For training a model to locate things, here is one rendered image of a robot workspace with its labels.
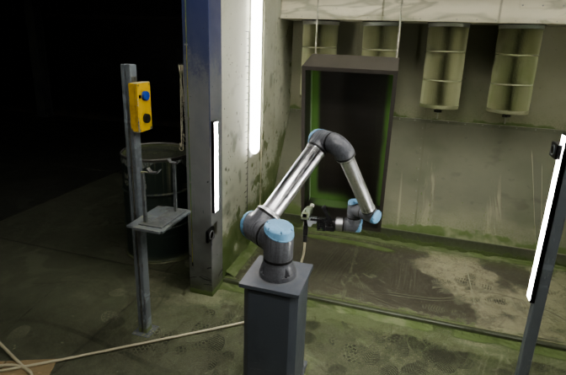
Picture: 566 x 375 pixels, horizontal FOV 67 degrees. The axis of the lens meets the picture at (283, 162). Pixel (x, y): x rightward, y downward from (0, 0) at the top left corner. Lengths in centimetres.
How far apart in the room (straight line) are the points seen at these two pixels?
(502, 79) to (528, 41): 34
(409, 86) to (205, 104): 224
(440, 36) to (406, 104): 77
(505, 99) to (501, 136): 50
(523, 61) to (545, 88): 53
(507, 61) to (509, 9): 40
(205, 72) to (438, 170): 242
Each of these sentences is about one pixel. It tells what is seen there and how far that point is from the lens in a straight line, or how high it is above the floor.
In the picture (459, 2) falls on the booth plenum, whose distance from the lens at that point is 389.
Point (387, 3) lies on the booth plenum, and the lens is 389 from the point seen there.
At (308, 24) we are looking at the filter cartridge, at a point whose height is 193.
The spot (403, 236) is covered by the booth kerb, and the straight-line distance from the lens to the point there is 407.
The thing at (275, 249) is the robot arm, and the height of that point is 82.
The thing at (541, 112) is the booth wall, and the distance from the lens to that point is 448.
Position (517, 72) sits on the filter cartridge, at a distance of 401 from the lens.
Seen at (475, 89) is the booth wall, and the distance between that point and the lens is 436.
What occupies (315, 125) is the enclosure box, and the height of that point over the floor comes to 117.
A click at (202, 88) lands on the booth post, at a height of 148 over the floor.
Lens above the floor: 179
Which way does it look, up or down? 16 degrees down
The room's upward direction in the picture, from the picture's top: 2 degrees clockwise
